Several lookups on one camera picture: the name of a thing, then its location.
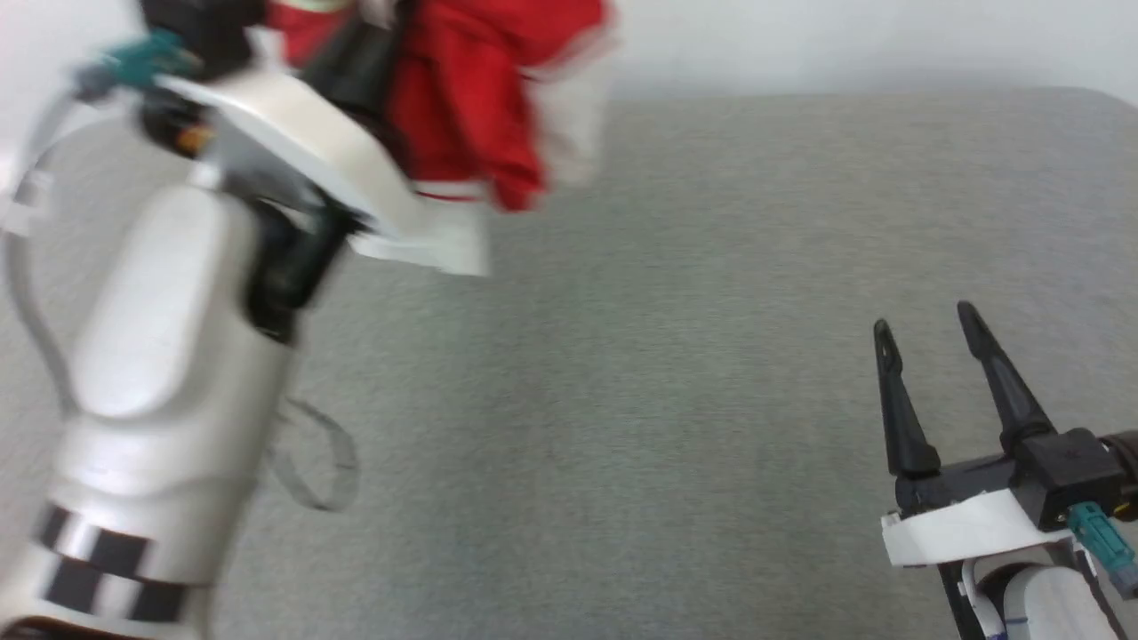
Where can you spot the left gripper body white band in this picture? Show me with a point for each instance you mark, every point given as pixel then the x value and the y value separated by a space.
pixel 302 142

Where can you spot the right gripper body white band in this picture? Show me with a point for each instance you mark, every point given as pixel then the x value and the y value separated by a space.
pixel 960 532

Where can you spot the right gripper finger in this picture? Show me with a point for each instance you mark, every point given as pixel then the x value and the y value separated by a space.
pixel 1009 391
pixel 902 418

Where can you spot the red and white garment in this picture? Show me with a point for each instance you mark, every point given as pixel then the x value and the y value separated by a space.
pixel 462 98

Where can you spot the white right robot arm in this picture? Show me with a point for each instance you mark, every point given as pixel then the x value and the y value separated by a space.
pixel 1049 604

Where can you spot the grey fabric sofa cushion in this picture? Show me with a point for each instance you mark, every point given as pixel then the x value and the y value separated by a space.
pixel 667 356

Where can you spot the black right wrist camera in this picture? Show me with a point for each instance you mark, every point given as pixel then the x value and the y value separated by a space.
pixel 1071 471

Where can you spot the teal right camera connector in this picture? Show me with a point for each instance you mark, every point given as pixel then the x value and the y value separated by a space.
pixel 1101 538

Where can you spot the teal camera connector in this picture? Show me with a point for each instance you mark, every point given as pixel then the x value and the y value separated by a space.
pixel 1101 538
pixel 151 55

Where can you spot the teal left camera connector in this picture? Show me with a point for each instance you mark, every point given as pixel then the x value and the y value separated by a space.
pixel 151 55

